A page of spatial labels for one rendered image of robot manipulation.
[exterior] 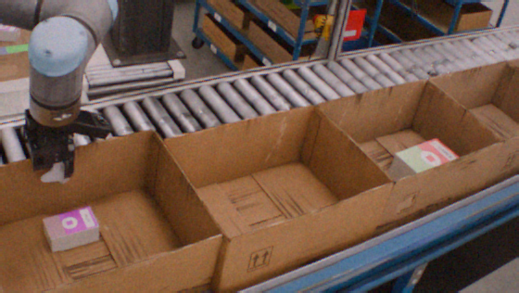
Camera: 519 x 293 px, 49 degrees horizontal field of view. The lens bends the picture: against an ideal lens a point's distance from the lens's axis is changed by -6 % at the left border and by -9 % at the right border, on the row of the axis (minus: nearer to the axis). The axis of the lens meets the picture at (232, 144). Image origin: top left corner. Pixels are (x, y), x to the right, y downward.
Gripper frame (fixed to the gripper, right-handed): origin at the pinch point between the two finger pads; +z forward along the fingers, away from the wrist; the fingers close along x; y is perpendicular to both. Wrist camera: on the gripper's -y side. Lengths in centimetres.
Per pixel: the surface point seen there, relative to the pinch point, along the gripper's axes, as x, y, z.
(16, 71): -70, -6, 39
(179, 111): -36, -48, 35
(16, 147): -36, 2, 35
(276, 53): -99, -138, 86
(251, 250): 30.1, -25.0, -6.5
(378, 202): 30, -56, -7
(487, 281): 43, -170, 93
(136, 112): -40, -36, 35
